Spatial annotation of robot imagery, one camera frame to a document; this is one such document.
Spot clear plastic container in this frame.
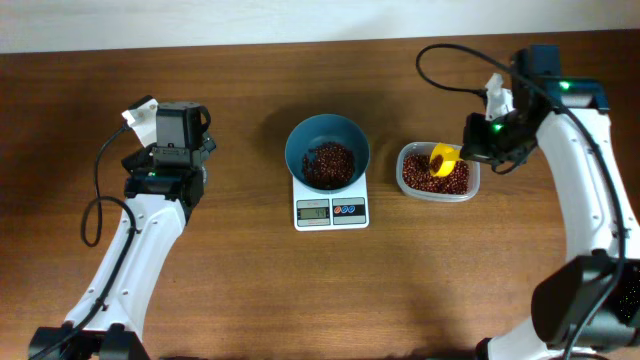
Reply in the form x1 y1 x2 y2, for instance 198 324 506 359
396 142 480 203

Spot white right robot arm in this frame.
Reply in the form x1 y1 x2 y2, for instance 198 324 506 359
461 45 639 359

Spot blue bowl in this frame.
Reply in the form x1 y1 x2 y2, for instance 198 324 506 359
285 114 371 193

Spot white digital kitchen scale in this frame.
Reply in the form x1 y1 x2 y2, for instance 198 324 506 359
292 174 370 232

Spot yellow plastic scoop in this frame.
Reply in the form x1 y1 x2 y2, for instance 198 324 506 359
429 143 461 177

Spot red beans in bowl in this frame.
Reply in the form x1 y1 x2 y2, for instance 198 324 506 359
302 142 355 190

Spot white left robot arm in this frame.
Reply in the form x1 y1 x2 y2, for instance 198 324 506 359
27 96 216 359

